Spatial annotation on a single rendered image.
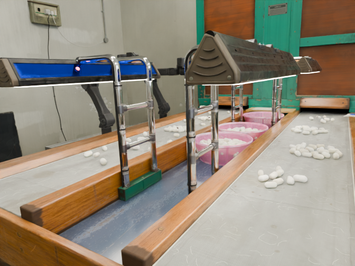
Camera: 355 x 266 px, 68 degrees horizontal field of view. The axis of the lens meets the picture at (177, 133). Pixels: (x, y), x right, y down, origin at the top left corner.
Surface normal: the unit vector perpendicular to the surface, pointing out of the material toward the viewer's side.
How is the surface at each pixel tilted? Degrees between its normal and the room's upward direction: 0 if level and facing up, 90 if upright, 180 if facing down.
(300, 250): 0
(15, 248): 90
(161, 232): 0
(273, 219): 0
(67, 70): 58
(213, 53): 89
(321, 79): 90
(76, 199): 90
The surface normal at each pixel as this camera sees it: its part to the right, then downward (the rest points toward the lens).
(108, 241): -0.04, -0.98
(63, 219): 0.85, 0.08
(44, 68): 0.70, -0.45
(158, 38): -0.56, 0.20
